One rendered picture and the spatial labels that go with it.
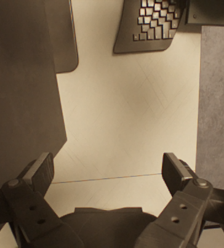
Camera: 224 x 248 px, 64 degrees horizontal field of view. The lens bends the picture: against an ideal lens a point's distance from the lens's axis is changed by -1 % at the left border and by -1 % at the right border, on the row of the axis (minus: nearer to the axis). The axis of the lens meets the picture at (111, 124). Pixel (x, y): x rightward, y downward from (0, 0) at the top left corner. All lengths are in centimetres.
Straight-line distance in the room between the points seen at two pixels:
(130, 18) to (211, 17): 19
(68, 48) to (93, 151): 31
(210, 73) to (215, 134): 46
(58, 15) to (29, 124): 36
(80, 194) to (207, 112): 112
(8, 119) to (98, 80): 36
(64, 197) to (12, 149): 50
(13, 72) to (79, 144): 39
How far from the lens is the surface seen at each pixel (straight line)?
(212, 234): 190
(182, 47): 57
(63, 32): 54
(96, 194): 68
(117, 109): 55
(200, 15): 55
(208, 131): 155
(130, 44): 52
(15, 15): 28
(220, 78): 151
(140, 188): 67
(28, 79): 27
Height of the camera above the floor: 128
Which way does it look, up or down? 73 degrees down
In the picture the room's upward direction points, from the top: 176 degrees clockwise
